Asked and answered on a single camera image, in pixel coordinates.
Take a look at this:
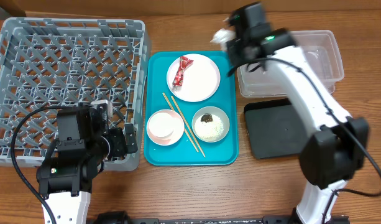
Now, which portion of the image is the white tissue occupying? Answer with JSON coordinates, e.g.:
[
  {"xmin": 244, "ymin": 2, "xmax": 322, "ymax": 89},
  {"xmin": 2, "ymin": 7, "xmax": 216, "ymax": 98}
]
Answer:
[{"xmin": 211, "ymin": 29, "xmax": 234, "ymax": 52}]

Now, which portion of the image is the white cup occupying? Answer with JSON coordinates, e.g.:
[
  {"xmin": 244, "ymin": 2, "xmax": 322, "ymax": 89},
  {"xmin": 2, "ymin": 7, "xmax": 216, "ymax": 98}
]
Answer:
[{"xmin": 148, "ymin": 111, "xmax": 174, "ymax": 139}]

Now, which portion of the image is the red snack wrapper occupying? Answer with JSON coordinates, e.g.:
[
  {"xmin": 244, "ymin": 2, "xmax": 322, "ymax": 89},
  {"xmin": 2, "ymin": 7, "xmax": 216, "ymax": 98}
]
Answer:
[{"xmin": 172, "ymin": 56, "xmax": 194, "ymax": 87}]

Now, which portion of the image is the dark brown food lump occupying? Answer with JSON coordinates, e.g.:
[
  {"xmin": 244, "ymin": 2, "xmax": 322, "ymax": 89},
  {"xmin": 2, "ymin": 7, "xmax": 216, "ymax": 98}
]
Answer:
[{"xmin": 200, "ymin": 113, "xmax": 213, "ymax": 123}]

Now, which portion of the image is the grey bowl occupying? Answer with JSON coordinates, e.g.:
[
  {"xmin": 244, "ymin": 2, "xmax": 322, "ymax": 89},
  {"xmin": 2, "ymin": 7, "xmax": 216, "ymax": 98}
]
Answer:
[{"xmin": 191, "ymin": 106, "xmax": 230, "ymax": 142}]

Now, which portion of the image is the white rice pile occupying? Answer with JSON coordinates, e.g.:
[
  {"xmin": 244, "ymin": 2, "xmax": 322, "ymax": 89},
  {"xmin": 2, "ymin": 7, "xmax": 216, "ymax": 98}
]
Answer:
[{"xmin": 194, "ymin": 114, "xmax": 224, "ymax": 142}]

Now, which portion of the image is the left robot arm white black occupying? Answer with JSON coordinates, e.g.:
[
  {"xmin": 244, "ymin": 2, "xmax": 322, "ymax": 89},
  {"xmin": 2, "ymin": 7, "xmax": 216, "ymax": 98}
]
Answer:
[{"xmin": 36, "ymin": 121, "xmax": 139, "ymax": 223}]

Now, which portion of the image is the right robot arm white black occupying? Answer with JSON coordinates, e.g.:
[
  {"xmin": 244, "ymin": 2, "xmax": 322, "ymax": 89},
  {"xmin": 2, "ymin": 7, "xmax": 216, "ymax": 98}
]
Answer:
[{"xmin": 221, "ymin": 29, "xmax": 369, "ymax": 223}]

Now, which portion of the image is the small pink bowl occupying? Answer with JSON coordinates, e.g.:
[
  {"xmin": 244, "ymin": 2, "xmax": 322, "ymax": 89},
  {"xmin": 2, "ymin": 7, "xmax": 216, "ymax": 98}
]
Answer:
[{"xmin": 146, "ymin": 109, "xmax": 185, "ymax": 146}]

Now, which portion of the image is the wooden chopstick left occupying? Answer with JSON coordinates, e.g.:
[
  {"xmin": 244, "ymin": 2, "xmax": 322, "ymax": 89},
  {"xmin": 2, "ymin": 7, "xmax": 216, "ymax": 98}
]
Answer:
[{"xmin": 162, "ymin": 93, "xmax": 199, "ymax": 152}]

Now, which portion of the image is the wooden chopstick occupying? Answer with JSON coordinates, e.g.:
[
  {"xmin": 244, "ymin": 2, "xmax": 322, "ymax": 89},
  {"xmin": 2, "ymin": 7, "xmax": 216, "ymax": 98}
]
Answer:
[
  {"xmin": 171, "ymin": 96, "xmax": 206, "ymax": 158},
  {"xmin": 162, "ymin": 93, "xmax": 199, "ymax": 152}
]

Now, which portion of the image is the large white round plate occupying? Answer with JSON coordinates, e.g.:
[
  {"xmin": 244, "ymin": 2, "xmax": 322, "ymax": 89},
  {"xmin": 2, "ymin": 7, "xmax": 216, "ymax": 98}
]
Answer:
[{"xmin": 167, "ymin": 54, "xmax": 221, "ymax": 103}]

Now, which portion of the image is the wooden chopstick right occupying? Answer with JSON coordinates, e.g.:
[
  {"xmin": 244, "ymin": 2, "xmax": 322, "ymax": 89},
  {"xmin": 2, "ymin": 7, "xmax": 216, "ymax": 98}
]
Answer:
[{"xmin": 171, "ymin": 96, "xmax": 206, "ymax": 158}]

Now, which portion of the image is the teal plastic serving tray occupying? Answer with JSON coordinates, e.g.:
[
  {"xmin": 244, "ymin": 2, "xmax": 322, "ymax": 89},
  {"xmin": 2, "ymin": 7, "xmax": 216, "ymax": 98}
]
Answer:
[{"xmin": 144, "ymin": 51, "xmax": 239, "ymax": 166}]

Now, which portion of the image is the clear plastic bin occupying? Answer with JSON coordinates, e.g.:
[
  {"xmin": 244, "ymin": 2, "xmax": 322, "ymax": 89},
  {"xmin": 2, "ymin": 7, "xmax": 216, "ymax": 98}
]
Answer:
[{"xmin": 237, "ymin": 30, "xmax": 344, "ymax": 98}]

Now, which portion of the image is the black rectangular tray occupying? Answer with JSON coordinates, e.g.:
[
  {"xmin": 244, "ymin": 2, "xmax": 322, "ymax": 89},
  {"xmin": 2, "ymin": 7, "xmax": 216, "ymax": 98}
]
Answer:
[{"xmin": 244, "ymin": 98, "xmax": 308, "ymax": 159}]

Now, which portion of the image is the grey plastic dish rack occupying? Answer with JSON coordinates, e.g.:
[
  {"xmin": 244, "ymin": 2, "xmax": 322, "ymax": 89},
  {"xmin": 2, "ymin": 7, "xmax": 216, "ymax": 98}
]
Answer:
[{"xmin": 0, "ymin": 17, "xmax": 151, "ymax": 167}]

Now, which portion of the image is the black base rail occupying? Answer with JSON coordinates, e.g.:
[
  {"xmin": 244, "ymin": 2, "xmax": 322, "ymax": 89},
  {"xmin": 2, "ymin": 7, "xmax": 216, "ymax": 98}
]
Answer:
[{"xmin": 87, "ymin": 210, "xmax": 351, "ymax": 224}]

